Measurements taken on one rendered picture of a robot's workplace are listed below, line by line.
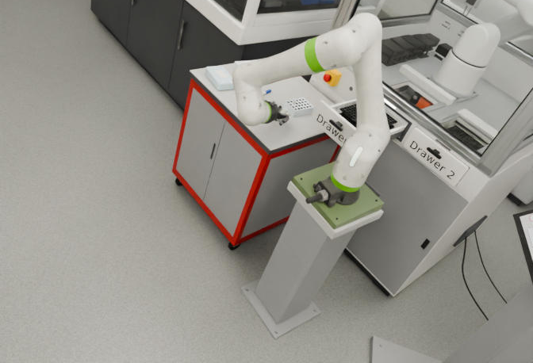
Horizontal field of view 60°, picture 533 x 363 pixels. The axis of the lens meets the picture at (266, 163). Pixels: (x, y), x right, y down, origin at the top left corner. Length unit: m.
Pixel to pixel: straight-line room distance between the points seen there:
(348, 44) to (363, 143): 0.38
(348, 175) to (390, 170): 0.66
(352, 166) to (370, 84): 0.30
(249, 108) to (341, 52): 0.42
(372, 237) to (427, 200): 0.42
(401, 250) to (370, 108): 0.95
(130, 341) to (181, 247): 0.55
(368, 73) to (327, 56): 0.23
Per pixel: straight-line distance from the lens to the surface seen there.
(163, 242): 2.46
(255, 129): 2.02
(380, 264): 2.58
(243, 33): 2.51
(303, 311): 2.40
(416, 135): 2.18
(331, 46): 1.51
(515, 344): 1.96
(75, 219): 2.53
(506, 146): 2.04
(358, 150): 1.65
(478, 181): 2.13
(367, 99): 1.73
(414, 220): 2.35
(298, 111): 2.18
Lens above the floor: 1.92
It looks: 39 degrees down
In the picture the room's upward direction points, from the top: 21 degrees clockwise
